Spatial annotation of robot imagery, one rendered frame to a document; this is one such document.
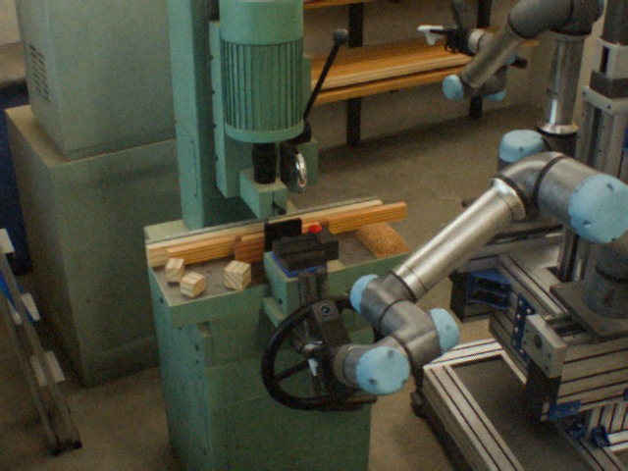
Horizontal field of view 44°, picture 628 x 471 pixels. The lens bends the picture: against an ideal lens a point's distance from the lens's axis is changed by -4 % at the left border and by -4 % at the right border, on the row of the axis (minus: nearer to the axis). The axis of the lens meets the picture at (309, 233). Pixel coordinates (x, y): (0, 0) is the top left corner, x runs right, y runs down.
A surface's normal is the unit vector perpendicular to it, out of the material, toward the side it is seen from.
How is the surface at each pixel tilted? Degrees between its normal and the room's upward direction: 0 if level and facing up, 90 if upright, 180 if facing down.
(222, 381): 90
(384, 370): 60
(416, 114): 90
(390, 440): 0
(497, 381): 0
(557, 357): 90
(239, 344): 90
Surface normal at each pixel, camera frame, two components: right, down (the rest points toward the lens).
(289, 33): 0.67, 0.36
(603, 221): 0.41, 0.37
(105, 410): 0.00, -0.88
